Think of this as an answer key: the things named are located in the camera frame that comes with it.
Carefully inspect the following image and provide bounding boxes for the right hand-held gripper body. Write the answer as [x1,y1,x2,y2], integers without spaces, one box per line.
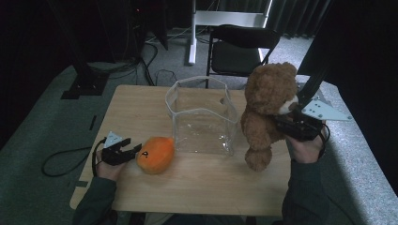
[285,96,353,141]

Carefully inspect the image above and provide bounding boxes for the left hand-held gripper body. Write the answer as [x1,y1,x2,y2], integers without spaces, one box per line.
[100,130,130,166]

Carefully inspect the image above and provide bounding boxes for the orange plush toy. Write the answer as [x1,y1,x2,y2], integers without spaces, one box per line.
[136,136,176,175]

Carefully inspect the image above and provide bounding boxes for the brown teddy bear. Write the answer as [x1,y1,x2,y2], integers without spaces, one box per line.
[239,61,299,173]

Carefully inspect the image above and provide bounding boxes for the clear plastic bin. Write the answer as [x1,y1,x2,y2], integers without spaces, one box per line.
[164,75,238,158]

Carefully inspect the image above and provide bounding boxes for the person's left hand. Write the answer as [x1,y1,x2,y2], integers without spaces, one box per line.
[95,150,128,182]

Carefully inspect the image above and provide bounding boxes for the person's right hand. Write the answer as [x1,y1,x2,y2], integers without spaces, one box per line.
[285,125,329,164]

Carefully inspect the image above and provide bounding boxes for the black stand with bolted base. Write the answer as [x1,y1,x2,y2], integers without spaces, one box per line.
[295,59,334,109]

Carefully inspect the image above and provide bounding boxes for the black stand with flat base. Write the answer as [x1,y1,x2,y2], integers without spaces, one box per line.
[46,0,111,100]

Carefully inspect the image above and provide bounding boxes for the black folding chair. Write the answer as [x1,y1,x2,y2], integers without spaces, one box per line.
[205,23,282,89]

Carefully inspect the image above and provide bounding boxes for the grey curtain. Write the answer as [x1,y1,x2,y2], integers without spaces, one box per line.
[268,0,332,38]

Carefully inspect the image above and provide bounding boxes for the white metal stand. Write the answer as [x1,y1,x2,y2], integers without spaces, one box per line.
[187,0,273,66]

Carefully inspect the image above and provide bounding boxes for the dark equipment rack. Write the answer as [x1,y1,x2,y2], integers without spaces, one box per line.
[93,0,170,64]

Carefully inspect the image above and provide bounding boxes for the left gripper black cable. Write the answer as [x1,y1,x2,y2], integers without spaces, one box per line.
[41,137,109,178]

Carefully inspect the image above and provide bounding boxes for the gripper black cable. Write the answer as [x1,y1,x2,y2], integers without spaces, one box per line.
[41,137,109,178]
[318,123,330,158]

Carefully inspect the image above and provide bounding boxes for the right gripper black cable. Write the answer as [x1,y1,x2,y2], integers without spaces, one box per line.
[318,123,330,158]

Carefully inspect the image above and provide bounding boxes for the thin black cable loop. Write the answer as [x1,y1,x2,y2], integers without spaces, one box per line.
[154,68,177,87]

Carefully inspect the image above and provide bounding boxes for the thick black floor cable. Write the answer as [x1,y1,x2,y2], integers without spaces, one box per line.
[139,41,159,87]

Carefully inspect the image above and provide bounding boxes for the white floor cable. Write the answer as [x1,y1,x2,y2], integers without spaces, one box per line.
[145,26,192,43]

